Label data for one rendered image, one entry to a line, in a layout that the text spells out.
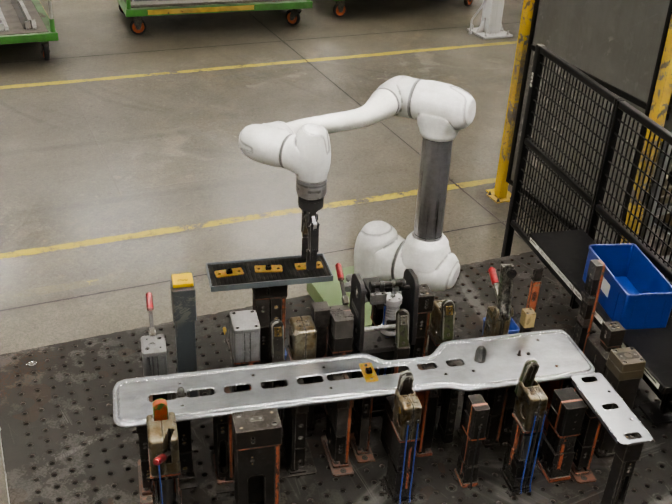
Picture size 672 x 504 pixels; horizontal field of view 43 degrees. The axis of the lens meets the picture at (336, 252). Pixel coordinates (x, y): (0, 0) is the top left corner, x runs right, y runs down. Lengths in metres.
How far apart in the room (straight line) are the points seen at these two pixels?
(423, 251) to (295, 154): 0.77
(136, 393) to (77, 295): 2.33
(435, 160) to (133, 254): 2.54
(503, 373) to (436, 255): 0.63
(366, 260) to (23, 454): 1.32
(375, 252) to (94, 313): 1.90
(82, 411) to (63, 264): 2.23
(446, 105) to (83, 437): 1.52
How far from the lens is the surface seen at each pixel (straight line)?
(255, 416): 2.28
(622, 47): 4.78
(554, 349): 2.69
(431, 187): 2.93
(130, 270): 4.88
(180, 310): 2.60
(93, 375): 3.00
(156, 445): 2.19
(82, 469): 2.67
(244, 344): 2.48
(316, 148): 2.41
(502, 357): 2.61
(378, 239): 3.09
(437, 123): 2.82
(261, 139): 2.49
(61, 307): 4.63
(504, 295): 2.68
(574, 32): 5.09
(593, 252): 2.92
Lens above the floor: 2.53
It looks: 30 degrees down
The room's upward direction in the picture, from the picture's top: 3 degrees clockwise
